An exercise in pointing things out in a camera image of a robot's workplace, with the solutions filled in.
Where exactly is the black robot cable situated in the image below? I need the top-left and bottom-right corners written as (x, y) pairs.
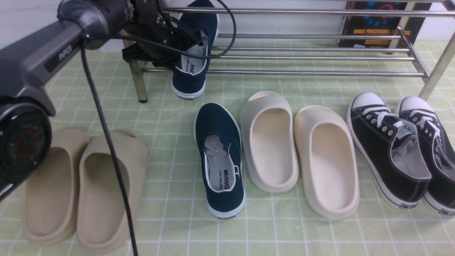
top-left (79, 0), bottom-right (237, 256)

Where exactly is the navy canvas shoe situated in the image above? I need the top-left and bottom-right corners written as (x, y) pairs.
top-left (193, 103), bottom-right (246, 220)
top-left (172, 13), bottom-right (220, 100)

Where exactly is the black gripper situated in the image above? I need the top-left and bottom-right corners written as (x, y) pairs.
top-left (122, 0), bottom-right (209, 69)

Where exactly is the cream left foam slipper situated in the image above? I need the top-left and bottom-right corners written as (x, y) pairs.
top-left (240, 91), bottom-right (299, 193)

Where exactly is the cream right foam slipper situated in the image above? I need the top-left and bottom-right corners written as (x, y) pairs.
top-left (294, 105), bottom-right (360, 220)

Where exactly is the black left canvas sneaker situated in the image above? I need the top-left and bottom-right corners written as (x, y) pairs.
top-left (347, 92), bottom-right (432, 209)

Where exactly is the tan right foam slipper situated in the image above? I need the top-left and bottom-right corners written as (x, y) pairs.
top-left (76, 130), bottom-right (149, 254)

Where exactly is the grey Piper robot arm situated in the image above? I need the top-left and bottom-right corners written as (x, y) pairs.
top-left (0, 0), bottom-right (202, 200)

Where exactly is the tan foam slipper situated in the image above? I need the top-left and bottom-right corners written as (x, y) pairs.
top-left (76, 130), bottom-right (149, 254)
top-left (22, 126), bottom-right (90, 246)

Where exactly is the tan left foam slipper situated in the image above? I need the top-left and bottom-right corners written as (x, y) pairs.
top-left (22, 126), bottom-right (90, 246)

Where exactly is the steel shoe rack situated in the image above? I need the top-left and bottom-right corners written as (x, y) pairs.
top-left (123, 0), bottom-right (455, 104)

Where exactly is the black image processing book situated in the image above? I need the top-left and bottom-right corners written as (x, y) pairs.
top-left (338, 1), bottom-right (425, 48)

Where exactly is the cream foam slipper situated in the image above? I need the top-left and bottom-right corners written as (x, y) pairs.
top-left (240, 91), bottom-right (299, 193)
top-left (294, 105), bottom-right (360, 220)

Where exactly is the black canvas sneaker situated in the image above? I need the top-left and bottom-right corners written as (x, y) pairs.
top-left (395, 97), bottom-right (455, 217)
top-left (347, 92), bottom-right (432, 209)

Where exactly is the black right canvas sneaker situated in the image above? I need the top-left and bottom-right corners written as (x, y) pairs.
top-left (395, 97), bottom-right (455, 217)

